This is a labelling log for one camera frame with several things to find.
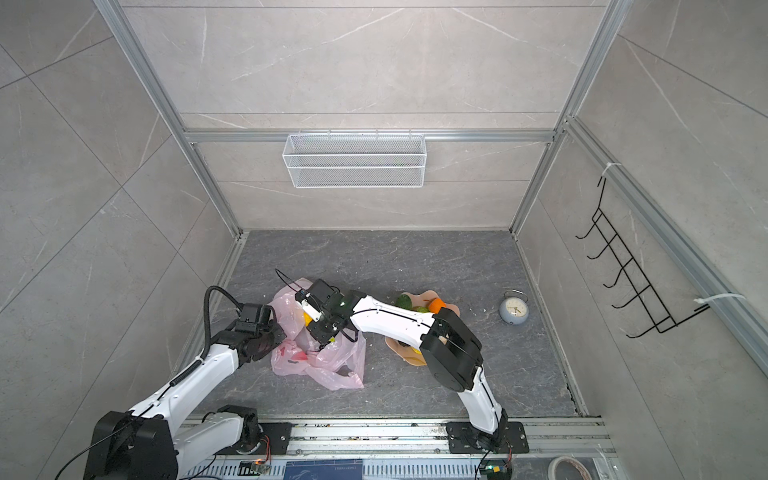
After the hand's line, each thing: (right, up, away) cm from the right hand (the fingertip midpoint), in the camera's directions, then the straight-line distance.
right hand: (318, 326), depth 85 cm
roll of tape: (+65, -28, -15) cm, 73 cm away
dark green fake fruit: (+25, +7, +5) cm, 27 cm away
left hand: (-13, -1, +3) cm, 13 cm away
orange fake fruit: (+35, +5, +7) cm, 36 cm away
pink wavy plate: (+27, -9, +1) cm, 29 cm away
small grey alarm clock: (+61, +4, +9) cm, 61 cm away
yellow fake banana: (-2, +3, -3) cm, 5 cm away
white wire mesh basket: (+9, +53, +16) cm, 57 cm away
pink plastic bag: (+8, -9, -5) cm, 13 cm away
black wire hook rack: (+76, +11, -24) cm, 80 cm away
